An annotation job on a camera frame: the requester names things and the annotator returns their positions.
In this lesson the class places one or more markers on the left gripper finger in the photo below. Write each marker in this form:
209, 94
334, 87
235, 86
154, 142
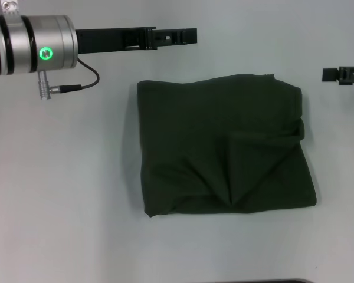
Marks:
174, 36

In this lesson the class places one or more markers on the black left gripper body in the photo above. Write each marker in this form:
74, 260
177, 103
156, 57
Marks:
112, 39

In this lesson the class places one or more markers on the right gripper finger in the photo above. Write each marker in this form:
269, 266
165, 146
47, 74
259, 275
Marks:
342, 75

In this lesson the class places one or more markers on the dark green printed t-shirt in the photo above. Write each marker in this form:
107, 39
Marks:
224, 147

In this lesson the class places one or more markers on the dark grey robot base edge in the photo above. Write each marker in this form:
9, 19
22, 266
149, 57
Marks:
283, 281

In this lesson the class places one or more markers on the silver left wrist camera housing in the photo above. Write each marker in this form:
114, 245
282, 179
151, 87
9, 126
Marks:
7, 6

